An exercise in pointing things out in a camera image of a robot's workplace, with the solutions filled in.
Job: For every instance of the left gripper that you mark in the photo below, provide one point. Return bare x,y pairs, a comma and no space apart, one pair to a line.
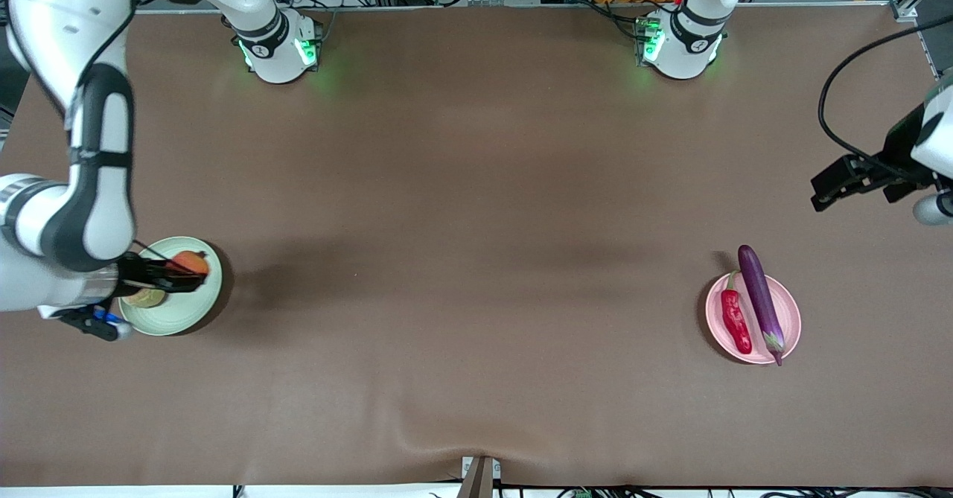
899,149

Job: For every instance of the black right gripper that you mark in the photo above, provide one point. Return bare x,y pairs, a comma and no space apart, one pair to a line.
132,273

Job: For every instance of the red pomegranate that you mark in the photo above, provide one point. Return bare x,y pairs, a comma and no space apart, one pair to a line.
192,261

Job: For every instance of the yellow-pink peach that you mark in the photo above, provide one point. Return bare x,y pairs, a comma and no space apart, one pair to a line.
145,298

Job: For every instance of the long purple eggplant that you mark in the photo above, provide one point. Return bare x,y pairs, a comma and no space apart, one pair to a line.
761,301

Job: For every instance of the red chili pepper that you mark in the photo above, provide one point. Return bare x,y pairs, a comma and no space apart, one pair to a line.
735,319

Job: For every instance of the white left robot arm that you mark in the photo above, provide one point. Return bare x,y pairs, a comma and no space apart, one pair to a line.
689,40

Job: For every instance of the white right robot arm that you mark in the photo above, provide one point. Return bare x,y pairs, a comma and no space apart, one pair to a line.
82,111

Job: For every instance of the pale green round plate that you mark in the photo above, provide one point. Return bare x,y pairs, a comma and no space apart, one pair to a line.
186,312

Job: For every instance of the pink round plate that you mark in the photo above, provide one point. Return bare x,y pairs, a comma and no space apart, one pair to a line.
785,315

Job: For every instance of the brown table cover sheet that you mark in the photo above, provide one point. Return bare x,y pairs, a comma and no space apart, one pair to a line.
461,379

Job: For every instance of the metal clamp bracket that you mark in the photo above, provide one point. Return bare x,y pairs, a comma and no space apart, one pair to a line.
480,477

